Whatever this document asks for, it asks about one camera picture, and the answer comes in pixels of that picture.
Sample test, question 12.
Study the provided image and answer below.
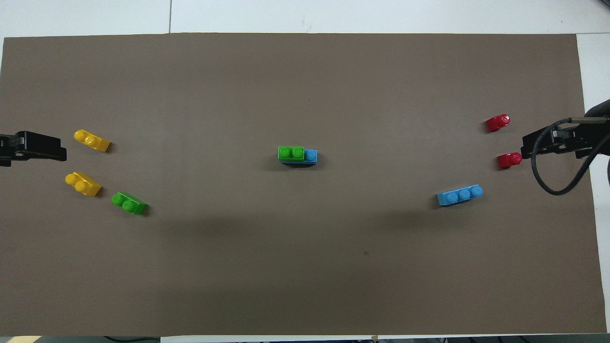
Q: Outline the brown paper table mat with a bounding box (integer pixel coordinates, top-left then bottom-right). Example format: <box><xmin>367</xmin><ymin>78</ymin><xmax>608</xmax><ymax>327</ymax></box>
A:
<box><xmin>0</xmin><ymin>32</ymin><xmax>607</xmax><ymax>337</ymax></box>

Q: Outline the yellow two-stud block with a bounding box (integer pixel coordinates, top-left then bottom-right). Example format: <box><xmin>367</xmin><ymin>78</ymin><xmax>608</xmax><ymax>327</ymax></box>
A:
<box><xmin>74</xmin><ymin>129</ymin><xmax>112</xmax><ymax>153</ymax></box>
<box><xmin>65</xmin><ymin>171</ymin><xmax>103</xmax><ymax>197</ymax></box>

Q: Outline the green two-stud block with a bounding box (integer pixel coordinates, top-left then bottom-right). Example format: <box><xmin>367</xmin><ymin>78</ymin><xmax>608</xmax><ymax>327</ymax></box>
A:
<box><xmin>111</xmin><ymin>192</ymin><xmax>148</xmax><ymax>216</ymax></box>
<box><xmin>278</xmin><ymin>146</ymin><xmax>305</xmax><ymax>162</ymax></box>

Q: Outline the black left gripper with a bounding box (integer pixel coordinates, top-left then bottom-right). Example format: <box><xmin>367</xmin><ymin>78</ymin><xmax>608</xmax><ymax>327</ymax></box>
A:
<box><xmin>0</xmin><ymin>131</ymin><xmax>68</xmax><ymax>168</ymax></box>

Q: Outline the black cable below table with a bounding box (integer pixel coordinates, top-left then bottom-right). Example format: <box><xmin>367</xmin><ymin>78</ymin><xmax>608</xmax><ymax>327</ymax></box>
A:
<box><xmin>103</xmin><ymin>335</ymin><xmax>161</xmax><ymax>343</ymax></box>

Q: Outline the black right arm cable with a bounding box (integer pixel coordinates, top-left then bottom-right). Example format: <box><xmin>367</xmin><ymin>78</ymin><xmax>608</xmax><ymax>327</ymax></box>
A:
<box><xmin>530</xmin><ymin>116</ymin><xmax>610</xmax><ymax>196</ymax></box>

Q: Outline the blue three-stud block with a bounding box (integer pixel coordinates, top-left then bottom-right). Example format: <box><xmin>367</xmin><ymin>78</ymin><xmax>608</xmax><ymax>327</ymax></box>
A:
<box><xmin>437</xmin><ymin>184</ymin><xmax>484</xmax><ymax>207</ymax></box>
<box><xmin>280</xmin><ymin>149</ymin><xmax>318</xmax><ymax>166</ymax></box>

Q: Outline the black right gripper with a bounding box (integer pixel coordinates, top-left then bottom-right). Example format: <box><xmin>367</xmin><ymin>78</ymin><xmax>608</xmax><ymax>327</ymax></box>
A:
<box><xmin>520</xmin><ymin>122</ymin><xmax>610</xmax><ymax>160</ymax></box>

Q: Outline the red single-stud block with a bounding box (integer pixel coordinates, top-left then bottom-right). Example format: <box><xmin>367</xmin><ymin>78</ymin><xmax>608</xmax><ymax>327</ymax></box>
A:
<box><xmin>498</xmin><ymin>152</ymin><xmax>523</xmax><ymax>170</ymax></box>
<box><xmin>486</xmin><ymin>114</ymin><xmax>511</xmax><ymax>133</ymax></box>

